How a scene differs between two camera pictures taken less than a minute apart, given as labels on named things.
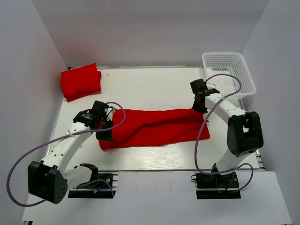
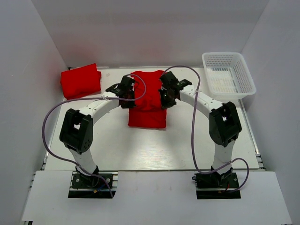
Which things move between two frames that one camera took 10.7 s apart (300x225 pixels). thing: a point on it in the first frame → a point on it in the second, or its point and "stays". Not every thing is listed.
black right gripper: (196, 107) → (164, 103)
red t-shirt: (157, 127) → (148, 112)
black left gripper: (106, 137) → (130, 105)
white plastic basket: (230, 63) stays
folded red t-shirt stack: (79, 81) stays
